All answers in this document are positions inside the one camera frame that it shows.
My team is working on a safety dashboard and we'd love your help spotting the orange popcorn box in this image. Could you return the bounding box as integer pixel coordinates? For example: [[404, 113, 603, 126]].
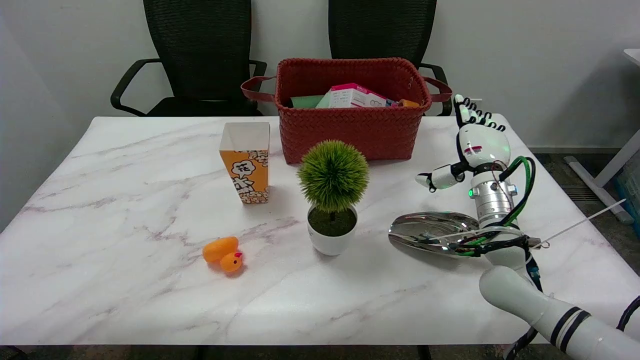
[[219, 122, 271, 205]]

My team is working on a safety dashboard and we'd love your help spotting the red woven basket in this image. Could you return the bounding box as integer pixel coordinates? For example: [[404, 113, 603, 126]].
[[240, 57, 453, 165]]

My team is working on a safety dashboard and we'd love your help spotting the blue storage bin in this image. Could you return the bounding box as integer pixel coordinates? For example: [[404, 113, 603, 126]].
[[616, 152, 640, 236]]

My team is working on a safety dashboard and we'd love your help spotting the green flat packet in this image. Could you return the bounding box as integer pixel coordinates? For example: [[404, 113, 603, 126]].
[[290, 95, 326, 109]]

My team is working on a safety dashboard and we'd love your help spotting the orange rubber duck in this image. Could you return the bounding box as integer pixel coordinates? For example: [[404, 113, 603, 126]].
[[202, 236, 244, 274]]

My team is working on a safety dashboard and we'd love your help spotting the white desk leg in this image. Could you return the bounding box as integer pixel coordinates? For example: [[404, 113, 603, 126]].
[[564, 131, 640, 225]]

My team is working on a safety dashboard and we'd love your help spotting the white zip tie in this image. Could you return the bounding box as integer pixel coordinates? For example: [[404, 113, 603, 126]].
[[530, 199, 627, 248]]

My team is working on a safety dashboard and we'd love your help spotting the shiny metal scoop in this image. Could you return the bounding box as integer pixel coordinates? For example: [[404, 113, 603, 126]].
[[388, 211, 550, 258]]

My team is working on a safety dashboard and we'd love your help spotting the pink and white carton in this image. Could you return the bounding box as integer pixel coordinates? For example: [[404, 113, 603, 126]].
[[327, 83, 388, 109]]

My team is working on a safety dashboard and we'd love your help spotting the black loop cable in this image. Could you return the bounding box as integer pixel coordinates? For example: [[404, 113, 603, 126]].
[[617, 295, 640, 332]]

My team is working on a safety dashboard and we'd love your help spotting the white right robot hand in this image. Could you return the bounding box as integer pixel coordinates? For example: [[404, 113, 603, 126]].
[[415, 94, 512, 192]]

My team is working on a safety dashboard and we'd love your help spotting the black mesh office chair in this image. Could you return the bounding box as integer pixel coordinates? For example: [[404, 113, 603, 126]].
[[328, 0, 453, 117], [110, 0, 268, 117]]

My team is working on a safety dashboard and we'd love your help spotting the green ball potted plant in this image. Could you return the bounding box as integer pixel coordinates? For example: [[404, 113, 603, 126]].
[[297, 139, 371, 257]]

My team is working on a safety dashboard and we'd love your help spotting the green and black cable bundle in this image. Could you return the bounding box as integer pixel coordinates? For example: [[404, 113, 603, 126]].
[[442, 156, 537, 257]]

